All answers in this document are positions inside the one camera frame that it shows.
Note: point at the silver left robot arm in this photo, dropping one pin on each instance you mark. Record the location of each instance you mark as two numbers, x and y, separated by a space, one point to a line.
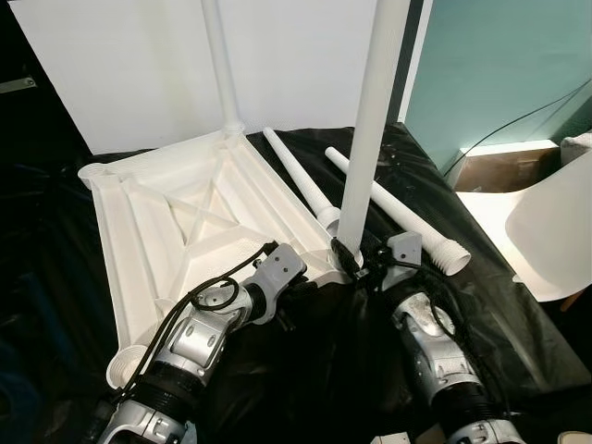
194 347

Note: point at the small grey wall plate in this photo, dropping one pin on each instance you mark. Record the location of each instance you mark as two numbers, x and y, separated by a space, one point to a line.
17 84

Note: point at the white plastic table top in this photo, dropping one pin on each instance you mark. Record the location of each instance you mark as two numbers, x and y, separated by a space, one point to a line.
139 231

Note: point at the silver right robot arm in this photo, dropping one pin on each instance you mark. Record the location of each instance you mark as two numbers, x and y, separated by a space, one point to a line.
435 351

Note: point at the light grey cushion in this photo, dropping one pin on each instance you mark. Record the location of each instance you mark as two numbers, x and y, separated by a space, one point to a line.
578 146

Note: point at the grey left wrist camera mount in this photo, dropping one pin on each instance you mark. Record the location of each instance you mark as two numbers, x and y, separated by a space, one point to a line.
280 276

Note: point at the white shoe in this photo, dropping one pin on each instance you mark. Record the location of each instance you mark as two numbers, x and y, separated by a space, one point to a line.
575 437

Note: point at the white plastic shell chair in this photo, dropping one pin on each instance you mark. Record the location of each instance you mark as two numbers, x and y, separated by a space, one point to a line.
546 227

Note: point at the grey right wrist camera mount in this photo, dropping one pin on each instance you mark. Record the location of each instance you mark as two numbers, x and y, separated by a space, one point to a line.
404 259

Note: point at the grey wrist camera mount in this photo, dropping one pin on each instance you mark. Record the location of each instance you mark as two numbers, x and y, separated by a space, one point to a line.
280 276
404 259

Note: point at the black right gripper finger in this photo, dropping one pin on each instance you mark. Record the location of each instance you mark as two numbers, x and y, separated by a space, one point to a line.
347 257

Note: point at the large white board panel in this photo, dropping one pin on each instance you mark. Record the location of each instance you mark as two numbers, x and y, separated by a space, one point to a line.
129 65

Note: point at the black plastic cover sheet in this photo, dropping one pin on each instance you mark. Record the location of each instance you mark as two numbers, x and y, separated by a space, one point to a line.
342 370

